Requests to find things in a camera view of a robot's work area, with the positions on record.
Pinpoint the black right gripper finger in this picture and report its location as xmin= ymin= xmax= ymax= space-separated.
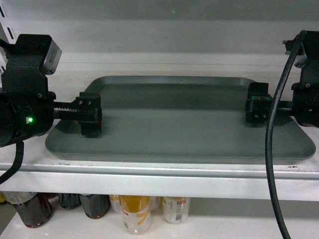
xmin=248 ymin=82 xmax=294 ymax=108
xmin=245 ymin=98 xmax=293 ymax=126

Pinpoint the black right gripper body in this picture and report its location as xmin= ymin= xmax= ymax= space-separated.
xmin=284 ymin=30 xmax=319 ymax=127

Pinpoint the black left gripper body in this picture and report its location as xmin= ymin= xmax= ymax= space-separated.
xmin=0 ymin=34 xmax=55 ymax=147

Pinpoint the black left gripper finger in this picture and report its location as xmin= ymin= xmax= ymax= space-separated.
xmin=54 ymin=92 xmax=101 ymax=112
xmin=53 ymin=108 xmax=102 ymax=137

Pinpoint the grey rectangular serving tray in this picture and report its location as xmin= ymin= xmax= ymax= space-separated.
xmin=45 ymin=76 xmax=316 ymax=165

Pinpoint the white upper shelf board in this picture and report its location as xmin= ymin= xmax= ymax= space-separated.
xmin=0 ymin=51 xmax=319 ymax=202

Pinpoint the dark tea bottle middle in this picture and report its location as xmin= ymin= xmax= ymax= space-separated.
xmin=57 ymin=193 xmax=81 ymax=210

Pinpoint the dark tea bottle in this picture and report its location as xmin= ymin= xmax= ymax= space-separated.
xmin=57 ymin=193 xmax=81 ymax=210
xmin=3 ymin=192 xmax=53 ymax=228
xmin=79 ymin=194 xmax=111 ymax=219

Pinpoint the dark tea bottle right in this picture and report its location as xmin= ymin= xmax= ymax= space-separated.
xmin=79 ymin=194 xmax=111 ymax=219

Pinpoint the yellow juice bottle back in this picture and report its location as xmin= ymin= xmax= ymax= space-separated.
xmin=109 ymin=195 xmax=121 ymax=214

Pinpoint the yellow juice bottle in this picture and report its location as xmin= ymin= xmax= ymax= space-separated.
xmin=119 ymin=195 xmax=152 ymax=235
xmin=109 ymin=195 xmax=121 ymax=214
xmin=162 ymin=197 xmax=190 ymax=224

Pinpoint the yellow juice bottle front left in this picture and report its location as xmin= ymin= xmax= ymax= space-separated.
xmin=119 ymin=195 xmax=152 ymax=235

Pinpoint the dark tea bottle far left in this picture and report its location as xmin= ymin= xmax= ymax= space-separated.
xmin=3 ymin=192 xmax=53 ymax=228

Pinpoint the yellow juice bottle front right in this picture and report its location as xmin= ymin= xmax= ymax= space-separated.
xmin=162 ymin=197 xmax=190 ymax=224

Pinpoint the thin black power cable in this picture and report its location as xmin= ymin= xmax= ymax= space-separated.
xmin=0 ymin=140 xmax=25 ymax=185

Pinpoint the thick black cable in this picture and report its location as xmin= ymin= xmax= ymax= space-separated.
xmin=265 ymin=30 xmax=308 ymax=239

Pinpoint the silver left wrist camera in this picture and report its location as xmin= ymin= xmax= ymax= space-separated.
xmin=42 ymin=40 xmax=62 ymax=75

